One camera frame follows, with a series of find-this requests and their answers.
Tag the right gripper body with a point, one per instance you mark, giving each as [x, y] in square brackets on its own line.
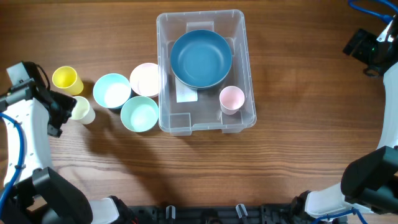
[368, 48]

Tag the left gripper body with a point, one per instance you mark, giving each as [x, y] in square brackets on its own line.
[62, 109]

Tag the cream cup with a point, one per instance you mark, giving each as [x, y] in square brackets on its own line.
[83, 111]

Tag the yellow cup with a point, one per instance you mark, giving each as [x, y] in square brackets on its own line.
[67, 79]

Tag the mint green bowl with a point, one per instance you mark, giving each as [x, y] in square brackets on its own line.
[139, 114]

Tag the pink bowl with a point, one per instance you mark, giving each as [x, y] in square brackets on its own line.
[144, 80]

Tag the pink cup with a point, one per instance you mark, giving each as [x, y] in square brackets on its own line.
[231, 99]

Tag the dark blue plate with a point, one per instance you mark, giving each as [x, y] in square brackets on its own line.
[200, 53]

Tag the cream plate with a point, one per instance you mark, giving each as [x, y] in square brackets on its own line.
[201, 82]

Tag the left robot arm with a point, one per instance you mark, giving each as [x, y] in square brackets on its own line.
[34, 192]

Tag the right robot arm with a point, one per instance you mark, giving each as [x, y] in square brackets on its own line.
[368, 184]

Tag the light blue bowl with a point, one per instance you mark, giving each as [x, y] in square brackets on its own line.
[112, 91]

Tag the white label in bin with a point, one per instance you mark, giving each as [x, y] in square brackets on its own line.
[184, 93]

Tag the clear plastic storage bin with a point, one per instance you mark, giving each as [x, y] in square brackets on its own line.
[204, 114]

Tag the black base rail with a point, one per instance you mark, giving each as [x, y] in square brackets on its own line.
[263, 214]

